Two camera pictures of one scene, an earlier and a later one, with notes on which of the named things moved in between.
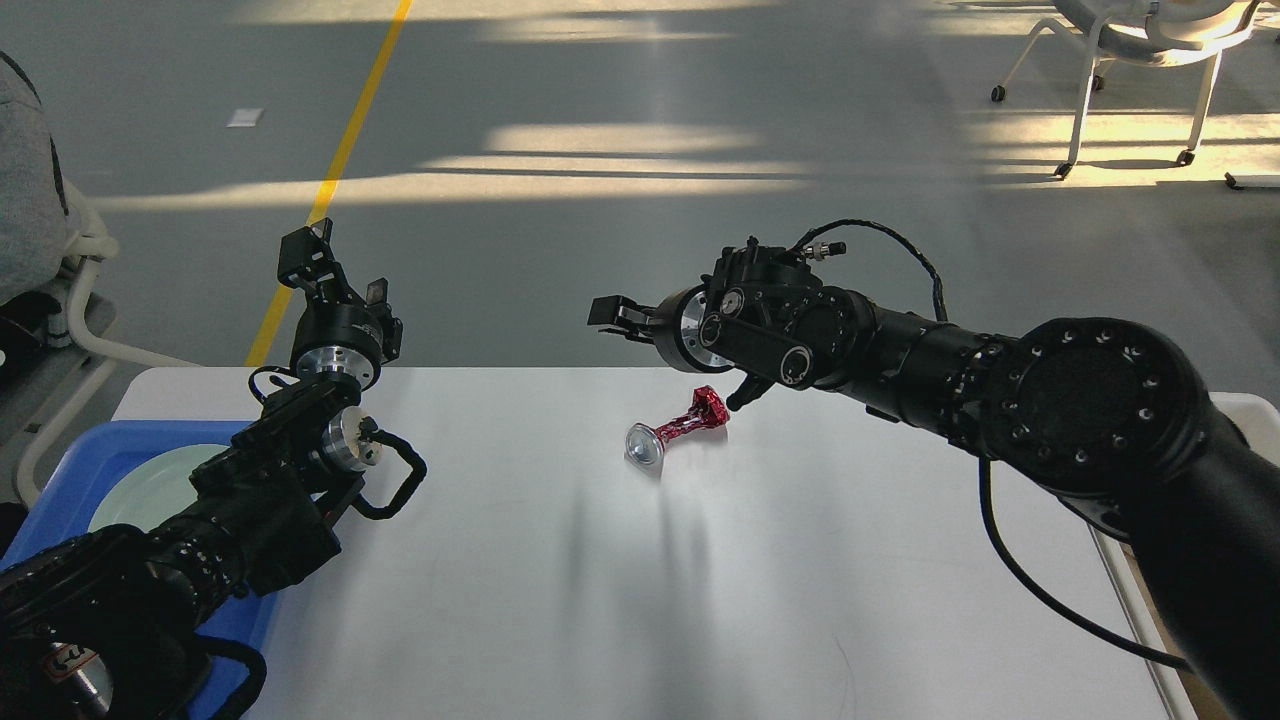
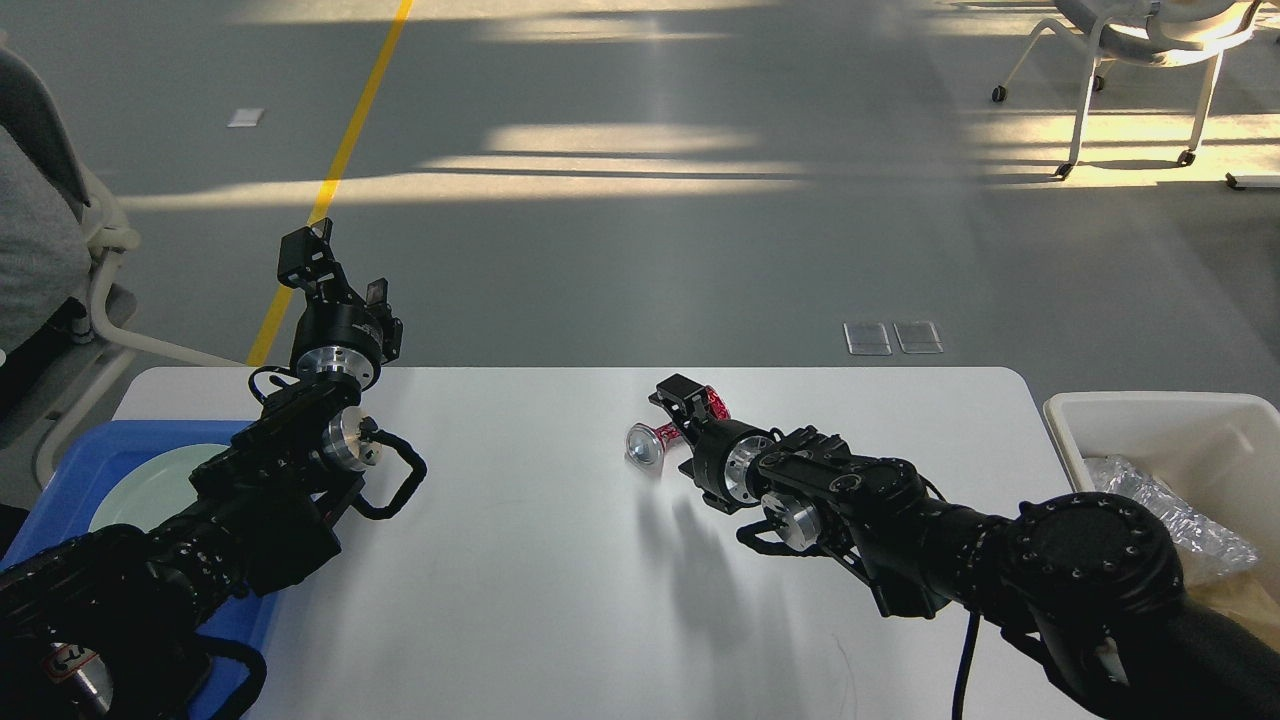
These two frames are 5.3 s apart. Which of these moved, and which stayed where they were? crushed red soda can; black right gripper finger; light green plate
Moved: black right gripper finger
Stayed: light green plate; crushed red soda can
